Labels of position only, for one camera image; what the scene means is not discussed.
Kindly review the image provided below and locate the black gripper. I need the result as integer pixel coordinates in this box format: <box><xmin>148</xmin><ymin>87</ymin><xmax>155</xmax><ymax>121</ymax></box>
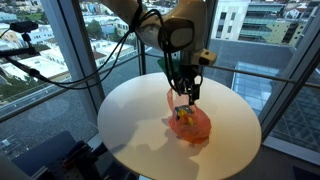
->
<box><xmin>171</xmin><ymin>63</ymin><xmax>203</xmax><ymax>107</ymax></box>

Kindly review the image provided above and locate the yellow capped syrup bottle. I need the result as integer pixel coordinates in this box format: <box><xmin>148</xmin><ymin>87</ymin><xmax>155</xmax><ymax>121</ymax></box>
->
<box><xmin>176</xmin><ymin>109</ymin><xmax>188</xmax><ymax>120</ymax></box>

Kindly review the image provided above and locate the orange plastic bag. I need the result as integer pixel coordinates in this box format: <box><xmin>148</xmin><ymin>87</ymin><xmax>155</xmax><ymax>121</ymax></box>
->
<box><xmin>165</xmin><ymin>87</ymin><xmax>213</xmax><ymax>145</ymax></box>

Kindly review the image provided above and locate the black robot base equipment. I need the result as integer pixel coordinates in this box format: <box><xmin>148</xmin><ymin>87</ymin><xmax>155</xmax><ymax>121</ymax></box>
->
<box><xmin>39</xmin><ymin>139</ymin><xmax>134</xmax><ymax>180</ymax></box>

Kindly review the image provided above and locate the small yellow item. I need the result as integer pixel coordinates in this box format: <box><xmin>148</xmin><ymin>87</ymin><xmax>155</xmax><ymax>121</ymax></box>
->
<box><xmin>184</xmin><ymin>115</ymin><xmax>196</xmax><ymax>127</ymax></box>

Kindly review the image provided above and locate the metal window handrail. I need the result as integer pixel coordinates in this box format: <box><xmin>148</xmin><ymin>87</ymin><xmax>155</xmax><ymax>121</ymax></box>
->
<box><xmin>203</xmin><ymin>63</ymin><xmax>320</xmax><ymax>89</ymax></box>
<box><xmin>0</xmin><ymin>53</ymin><xmax>141</xmax><ymax>123</ymax></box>

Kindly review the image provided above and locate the grey window mullion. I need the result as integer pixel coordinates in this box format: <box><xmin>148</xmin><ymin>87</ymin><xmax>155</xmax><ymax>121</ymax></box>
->
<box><xmin>258</xmin><ymin>19</ymin><xmax>320</xmax><ymax>141</ymax></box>
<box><xmin>199</xmin><ymin>0</ymin><xmax>221</xmax><ymax>77</ymax></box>
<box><xmin>39</xmin><ymin>0</ymin><xmax>106</xmax><ymax>113</ymax></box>

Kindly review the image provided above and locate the green wrist mount plate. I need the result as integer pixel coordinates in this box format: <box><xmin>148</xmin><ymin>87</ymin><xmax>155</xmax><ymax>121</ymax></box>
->
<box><xmin>156</xmin><ymin>57</ymin><xmax>181</xmax><ymax>80</ymax></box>

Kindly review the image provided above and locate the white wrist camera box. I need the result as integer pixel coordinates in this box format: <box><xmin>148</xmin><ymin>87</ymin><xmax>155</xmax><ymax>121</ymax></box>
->
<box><xmin>191</xmin><ymin>48</ymin><xmax>218</xmax><ymax>67</ymax></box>

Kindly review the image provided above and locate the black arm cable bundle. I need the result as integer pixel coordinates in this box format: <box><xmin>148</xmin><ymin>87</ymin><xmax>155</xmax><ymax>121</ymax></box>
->
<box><xmin>131</xmin><ymin>0</ymin><xmax>181</xmax><ymax>95</ymax></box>

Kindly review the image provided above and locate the thin dark window post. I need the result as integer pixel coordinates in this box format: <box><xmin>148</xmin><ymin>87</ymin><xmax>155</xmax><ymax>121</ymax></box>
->
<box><xmin>138</xmin><ymin>39</ymin><xmax>148</xmax><ymax>76</ymax></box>

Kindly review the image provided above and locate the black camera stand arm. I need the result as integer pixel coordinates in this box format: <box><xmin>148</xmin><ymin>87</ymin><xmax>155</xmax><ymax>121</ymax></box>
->
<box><xmin>0</xmin><ymin>32</ymin><xmax>43</xmax><ymax>79</ymax></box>

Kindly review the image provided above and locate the black external camera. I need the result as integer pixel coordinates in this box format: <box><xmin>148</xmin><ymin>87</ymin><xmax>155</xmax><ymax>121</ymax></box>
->
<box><xmin>9</xmin><ymin>20</ymin><xmax>40</xmax><ymax>34</ymax></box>

